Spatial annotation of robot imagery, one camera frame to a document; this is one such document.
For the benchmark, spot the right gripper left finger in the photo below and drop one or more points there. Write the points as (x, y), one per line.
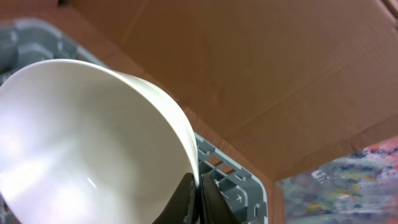
(181, 207)

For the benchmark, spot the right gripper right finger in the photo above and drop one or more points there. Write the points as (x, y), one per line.
(213, 208)

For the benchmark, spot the white bowl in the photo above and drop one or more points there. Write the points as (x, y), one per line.
(81, 143)

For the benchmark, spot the brown cardboard sheet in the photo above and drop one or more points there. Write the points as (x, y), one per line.
(290, 84)

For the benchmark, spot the colourful painted surface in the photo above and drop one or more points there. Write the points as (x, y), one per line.
(359, 188)

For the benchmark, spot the grey dish rack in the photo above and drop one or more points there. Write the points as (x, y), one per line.
(28, 40)

